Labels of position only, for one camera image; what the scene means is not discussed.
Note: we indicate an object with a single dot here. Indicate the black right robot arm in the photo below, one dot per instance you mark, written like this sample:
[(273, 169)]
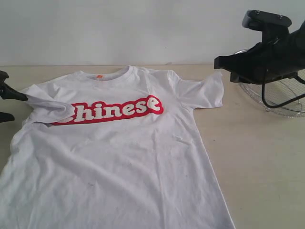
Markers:
[(270, 32)]

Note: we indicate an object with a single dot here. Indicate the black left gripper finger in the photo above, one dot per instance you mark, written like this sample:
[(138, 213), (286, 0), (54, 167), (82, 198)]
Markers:
[(6, 117), (6, 92)]

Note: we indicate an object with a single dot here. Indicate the white t-shirt red print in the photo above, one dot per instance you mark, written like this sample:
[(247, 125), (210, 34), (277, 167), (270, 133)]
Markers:
[(114, 151)]

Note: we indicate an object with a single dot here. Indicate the metal wire mesh basket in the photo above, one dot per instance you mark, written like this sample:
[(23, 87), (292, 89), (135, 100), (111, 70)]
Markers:
[(277, 93)]

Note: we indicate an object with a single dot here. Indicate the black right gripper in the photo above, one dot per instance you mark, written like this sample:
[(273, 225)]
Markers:
[(268, 61)]

